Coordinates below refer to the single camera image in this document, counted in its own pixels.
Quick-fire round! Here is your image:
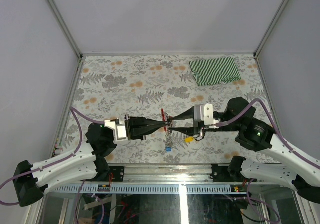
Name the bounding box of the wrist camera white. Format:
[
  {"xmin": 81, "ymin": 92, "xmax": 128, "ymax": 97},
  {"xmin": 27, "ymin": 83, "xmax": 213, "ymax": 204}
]
[
  {"xmin": 193, "ymin": 103, "xmax": 219, "ymax": 128},
  {"xmin": 104, "ymin": 119, "xmax": 129, "ymax": 143}
]

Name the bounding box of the metal key holder red handle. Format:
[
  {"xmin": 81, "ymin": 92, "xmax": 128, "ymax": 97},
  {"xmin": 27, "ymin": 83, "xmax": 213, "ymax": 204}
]
[{"xmin": 161, "ymin": 108, "xmax": 173, "ymax": 148}]

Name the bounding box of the green white striped cloth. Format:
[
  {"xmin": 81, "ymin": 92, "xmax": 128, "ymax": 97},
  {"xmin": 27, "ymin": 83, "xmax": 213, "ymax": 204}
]
[{"xmin": 189, "ymin": 57, "xmax": 241, "ymax": 86}]

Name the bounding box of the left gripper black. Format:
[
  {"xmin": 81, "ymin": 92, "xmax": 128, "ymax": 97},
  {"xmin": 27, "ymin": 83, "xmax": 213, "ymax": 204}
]
[{"xmin": 123, "ymin": 115, "xmax": 169, "ymax": 141}]

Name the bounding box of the yellow key tag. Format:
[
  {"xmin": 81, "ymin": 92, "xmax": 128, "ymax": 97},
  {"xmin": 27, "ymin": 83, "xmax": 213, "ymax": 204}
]
[{"xmin": 184, "ymin": 136, "xmax": 194, "ymax": 143}]

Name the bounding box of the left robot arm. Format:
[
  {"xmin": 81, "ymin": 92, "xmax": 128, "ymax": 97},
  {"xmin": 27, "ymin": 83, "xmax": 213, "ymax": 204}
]
[{"xmin": 13, "ymin": 116, "xmax": 169, "ymax": 207}]

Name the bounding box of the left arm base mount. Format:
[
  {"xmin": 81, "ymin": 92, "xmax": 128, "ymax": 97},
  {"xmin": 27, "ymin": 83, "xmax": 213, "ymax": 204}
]
[{"xmin": 94, "ymin": 166, "xmax": 125, "ymax": 182}]

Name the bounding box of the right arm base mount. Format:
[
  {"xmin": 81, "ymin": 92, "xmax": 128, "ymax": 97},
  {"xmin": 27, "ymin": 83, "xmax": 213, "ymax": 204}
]
[{"xmin": 210, "ymin": 156, "xmax": 246, "ymax": 182}]

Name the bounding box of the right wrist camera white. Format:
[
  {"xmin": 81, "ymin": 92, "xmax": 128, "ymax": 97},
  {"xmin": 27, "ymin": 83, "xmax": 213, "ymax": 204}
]
[{"xmin": 193, "ymin": 103, "xmax": 219, "ymax": 128}]

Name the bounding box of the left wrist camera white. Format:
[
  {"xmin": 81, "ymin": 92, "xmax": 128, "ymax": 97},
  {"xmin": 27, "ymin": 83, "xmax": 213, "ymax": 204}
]
[{"xmin": 104, "ymin": 119, "xmax": 129, "ymax": 143}]

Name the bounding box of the black key tag lower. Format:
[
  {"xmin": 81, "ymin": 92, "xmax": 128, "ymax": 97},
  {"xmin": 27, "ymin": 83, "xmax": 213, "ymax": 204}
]
[{"xmin": 195, "ymin": 135, "xmax": 204, "ymax": 141}]

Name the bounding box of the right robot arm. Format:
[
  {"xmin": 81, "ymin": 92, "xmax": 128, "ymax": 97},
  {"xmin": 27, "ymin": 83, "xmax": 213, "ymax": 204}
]
[{"xmin": 168, "ymin": 97, "xmax": 320, "ymax": 203}]

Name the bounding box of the white slotted cable duct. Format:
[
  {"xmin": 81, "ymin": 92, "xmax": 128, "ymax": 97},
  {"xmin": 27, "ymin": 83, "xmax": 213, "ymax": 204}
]
[{"xmin": 53, "ymin": 184, "xmax": 248, "ymax": 194}]

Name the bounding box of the aluminium front rail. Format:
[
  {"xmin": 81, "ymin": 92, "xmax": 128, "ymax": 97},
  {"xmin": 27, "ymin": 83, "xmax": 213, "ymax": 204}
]
[{"xmin": 121, "ymin": 164, "xmax": 228, "ymax": 184}]

